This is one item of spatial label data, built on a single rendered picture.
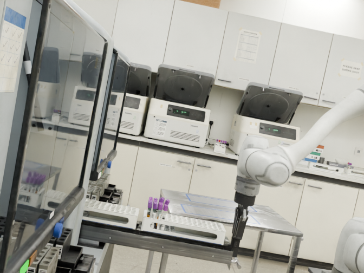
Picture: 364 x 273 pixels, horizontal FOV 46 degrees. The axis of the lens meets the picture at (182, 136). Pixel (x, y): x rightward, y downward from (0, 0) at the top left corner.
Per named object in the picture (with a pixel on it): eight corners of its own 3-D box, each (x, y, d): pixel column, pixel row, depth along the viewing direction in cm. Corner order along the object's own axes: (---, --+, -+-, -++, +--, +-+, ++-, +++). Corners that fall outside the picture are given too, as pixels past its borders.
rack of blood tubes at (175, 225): (140, 234, 150) (143, 216, 150) (141, 225, 160) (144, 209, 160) (222, 248, 152) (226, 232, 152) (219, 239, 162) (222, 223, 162)
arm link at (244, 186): (239, 177, 151) (235, 194, 151) (264, 182, 151) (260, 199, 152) (234, 173, 160) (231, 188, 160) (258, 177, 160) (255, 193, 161)
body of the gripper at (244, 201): (233, 188, 160) (228, 213, 161) (237, 193, 151) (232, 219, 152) (253, 192, 160) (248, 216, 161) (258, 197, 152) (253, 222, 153)
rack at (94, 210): (49, 218, 148) (52, 200, 148) (56, 210, 158) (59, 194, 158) (134, 233, 150) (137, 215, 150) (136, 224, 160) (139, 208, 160)
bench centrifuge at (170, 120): (143, 138, 382) (157, 60, 376) (145, 132, 443) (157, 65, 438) (204, 149, 385) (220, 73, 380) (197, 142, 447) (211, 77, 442)
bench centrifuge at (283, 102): (235, 155, 387) (252, 79, 382) (226, 148, 449) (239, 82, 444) (296, 167, 390) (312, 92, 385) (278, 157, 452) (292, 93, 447)
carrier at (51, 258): (47, 270, 104) (51, 246, 104) (56, 271, 105) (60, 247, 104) (33, 291, 93) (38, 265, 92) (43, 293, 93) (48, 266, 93)
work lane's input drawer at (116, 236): (33, 236, 147) (38, 211, 146) (45, 225, 161) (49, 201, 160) (241, 273, 151) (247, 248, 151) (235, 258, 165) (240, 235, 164)
